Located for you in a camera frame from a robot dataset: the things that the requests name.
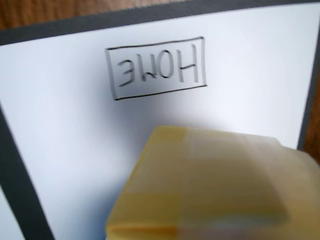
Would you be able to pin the dark mat with WROB print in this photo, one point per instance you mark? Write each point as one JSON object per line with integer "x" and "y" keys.
{"x": 15, "y": 175}

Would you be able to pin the yellow paper box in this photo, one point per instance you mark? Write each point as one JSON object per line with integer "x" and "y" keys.
{"x": 200, "y": 187}

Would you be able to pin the white paper sheet marked HOME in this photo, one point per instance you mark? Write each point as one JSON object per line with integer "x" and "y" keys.
{"x": 75, "y": 125}

